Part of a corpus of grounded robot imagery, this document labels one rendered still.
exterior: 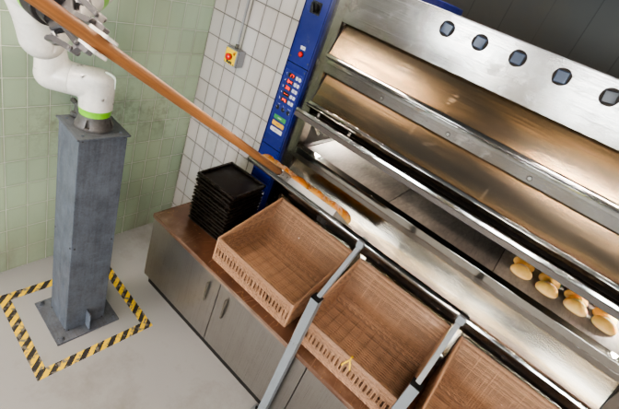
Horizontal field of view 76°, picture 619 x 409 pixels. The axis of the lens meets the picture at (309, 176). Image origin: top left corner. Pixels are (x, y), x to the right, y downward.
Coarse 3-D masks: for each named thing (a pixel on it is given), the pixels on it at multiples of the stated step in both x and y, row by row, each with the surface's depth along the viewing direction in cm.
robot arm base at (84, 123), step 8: (72, 112) 169; (80, 120) 163; (88, 120) 163; (96, 120) 163; (104, 120) 166; (80, 128) 163; (88, 128) 164; (96, 128) 164; (104, 128) 167; (112, 128) 172
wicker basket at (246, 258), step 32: (256, 224) 231; (288, 224) 236; (224, 256) 208; (256, 256) 226; (288, 256) 235; (320, 256) 225; (256, 288) 198; (288, 288) 213; (320, 288) 204; (288, 320) 191
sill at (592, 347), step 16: (320, 160) 221; (336, 176) 216; (368, 192) 209; (384, 208) 202; (416, 224) 196; (432, 240) 191; (448, 256) 188; (464, 256) 186; (480, 272) 180; (496, 288) 177; (512, 288) 176; (528, 304) 171; (544, 320) 168; (560, 320) 168; (576, 336) 162; (592, 352) 160; (608, 352) 160
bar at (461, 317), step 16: (256, 160) 198; (272, 176) 192; (320, 208) 180; (336, 224) 175; (352, 256) 169; (384, 256) 165; (336, 272) 167; (400, 272) 161; (320, 304) 164; (448, 304) 153; (304, 320) 168; (464, 320) 149; (304, 336) 175; (448, 336) 149; (288, 352) 178; (272, 384) 189; (416, 384) 143; (272, 400) 197; (400, 400) 147
